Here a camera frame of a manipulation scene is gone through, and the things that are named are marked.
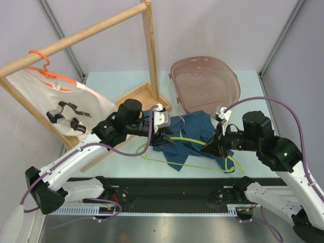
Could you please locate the green clothes hanger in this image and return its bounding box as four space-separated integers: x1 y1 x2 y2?
135 115 246 175

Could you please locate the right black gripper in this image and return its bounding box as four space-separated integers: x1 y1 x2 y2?
200 121 259 157

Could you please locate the white printed t shirt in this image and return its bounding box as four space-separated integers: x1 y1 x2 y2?
6 68 117 141

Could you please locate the pink translucent plastic basin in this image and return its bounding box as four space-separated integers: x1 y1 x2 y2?
169 56 241 114

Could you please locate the orange clothes hanger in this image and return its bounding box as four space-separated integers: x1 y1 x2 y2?
26 50 77 92

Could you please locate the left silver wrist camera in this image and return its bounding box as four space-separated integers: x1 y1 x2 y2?
153 103 171 133

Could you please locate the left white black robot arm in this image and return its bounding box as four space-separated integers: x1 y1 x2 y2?
25 99 173 215

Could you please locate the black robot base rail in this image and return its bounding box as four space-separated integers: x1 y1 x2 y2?
68 177 256 216

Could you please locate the blue t shirt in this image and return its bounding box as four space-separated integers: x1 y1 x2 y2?
141 110 236 173

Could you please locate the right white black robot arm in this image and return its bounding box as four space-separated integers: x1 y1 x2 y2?
201 107 323 242

